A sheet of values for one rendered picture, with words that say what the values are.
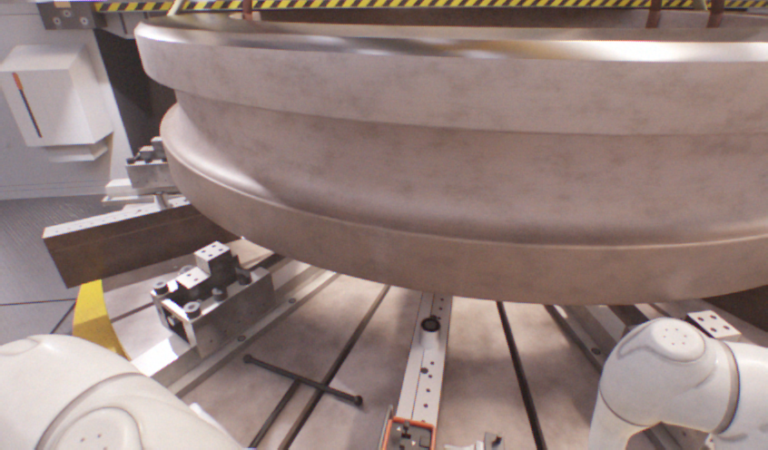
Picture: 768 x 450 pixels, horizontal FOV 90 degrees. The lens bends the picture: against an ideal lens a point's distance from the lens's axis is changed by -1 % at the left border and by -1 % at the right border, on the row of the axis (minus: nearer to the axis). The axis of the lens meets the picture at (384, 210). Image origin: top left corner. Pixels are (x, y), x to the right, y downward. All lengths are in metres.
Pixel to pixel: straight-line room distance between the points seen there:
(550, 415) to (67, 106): 4.40
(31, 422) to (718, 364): 0.79
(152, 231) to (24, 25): 2.68
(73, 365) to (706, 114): 1.54
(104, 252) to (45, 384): 2.53
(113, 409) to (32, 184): 5.26
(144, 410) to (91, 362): 0.12
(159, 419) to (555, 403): 1.82
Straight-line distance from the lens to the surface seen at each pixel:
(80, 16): 4.56
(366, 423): 1.89
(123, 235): 2.98
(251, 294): 2.06
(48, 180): 5.52
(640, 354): 0.69
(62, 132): 4.73
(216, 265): 2.02
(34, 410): 0.52
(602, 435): 0.91
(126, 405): 0.43
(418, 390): 1.51
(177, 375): 2.15
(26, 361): 0.57
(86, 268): 3.09
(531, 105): 1.27
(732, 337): 1.92
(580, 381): 2.20
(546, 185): 1.53
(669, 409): 0.73
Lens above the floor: 1.89
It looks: 29 degrees down
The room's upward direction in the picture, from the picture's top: straight up
